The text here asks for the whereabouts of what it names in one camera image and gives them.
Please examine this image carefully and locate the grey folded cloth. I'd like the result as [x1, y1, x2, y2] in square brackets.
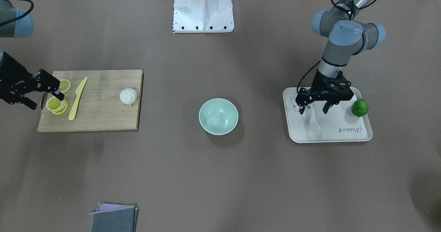
[90, 203, 139, 232]

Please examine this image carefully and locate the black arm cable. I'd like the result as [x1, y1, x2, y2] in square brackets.
[296, 60, 321, 94]

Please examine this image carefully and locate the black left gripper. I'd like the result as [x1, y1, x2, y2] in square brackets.
[296, 70, 354, 114]

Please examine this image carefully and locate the green lime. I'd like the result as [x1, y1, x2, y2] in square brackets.
[351, 99, 370, 117]

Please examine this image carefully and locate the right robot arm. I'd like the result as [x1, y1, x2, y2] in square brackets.
[0, 0, 64, 110]

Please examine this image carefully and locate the metal board handle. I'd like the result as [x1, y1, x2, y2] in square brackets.
[40, 93, 48, 111]

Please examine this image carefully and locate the lemon slice upper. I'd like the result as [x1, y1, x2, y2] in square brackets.
[46, 97, 63, 111]

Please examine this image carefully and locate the lemon slice underneath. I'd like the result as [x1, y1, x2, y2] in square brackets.
[51, 100, 69, 115]

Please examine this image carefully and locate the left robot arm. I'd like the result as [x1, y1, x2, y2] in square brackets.
[296, 0, 386, 114]

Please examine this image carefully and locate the yellow plastic knife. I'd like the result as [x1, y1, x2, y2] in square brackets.
[68, 77, 88, 121]

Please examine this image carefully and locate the cream rabbit tray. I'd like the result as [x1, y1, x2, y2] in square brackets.
[283, 87, 373, 143]

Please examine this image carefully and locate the mint green bowl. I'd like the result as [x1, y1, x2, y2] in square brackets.
[198, 98, 239, 136]

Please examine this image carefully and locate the wooden cutting board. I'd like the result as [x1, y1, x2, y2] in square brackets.
[37, 70, 143, 132]

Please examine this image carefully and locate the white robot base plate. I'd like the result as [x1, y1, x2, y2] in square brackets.
[172, 0, 235, 33]

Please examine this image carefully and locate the white ceramic spoon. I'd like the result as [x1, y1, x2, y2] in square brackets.
[310, 103, 321, 134]

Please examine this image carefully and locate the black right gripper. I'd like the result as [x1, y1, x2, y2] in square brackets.
[0, 51, 64, 110]

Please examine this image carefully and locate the white steamed bun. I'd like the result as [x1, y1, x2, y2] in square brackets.
[119, 89, 138, 106]

